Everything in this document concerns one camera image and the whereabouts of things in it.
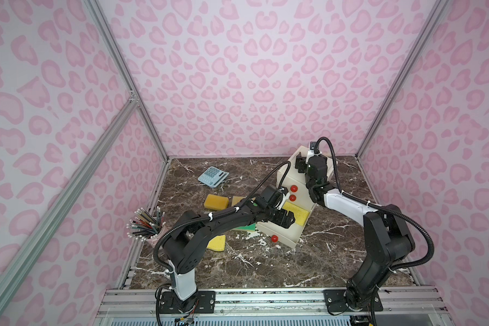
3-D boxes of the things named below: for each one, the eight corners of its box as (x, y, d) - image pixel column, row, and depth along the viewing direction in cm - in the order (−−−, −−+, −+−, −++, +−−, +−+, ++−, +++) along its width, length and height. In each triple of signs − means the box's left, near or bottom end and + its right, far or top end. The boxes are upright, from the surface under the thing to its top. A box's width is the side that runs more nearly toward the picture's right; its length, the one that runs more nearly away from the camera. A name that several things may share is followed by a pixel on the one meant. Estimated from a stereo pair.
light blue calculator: (199, 180, 112) (198, 176, 109) (212, 168, 118) (211, 163, 115) (217, 190, 108) (216, 186, 105) (229, 177, 113) (228, 173, 111)
